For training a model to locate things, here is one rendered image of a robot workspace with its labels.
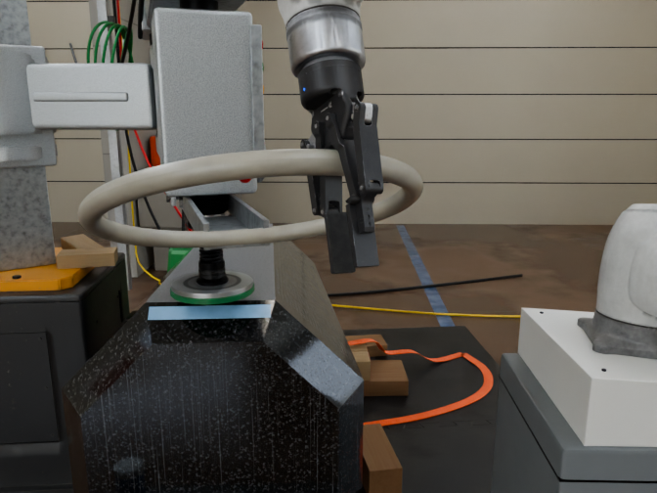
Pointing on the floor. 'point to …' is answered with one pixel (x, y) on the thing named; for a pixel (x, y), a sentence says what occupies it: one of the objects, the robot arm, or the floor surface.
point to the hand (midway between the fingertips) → (351, 241)
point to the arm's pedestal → (556, 446)
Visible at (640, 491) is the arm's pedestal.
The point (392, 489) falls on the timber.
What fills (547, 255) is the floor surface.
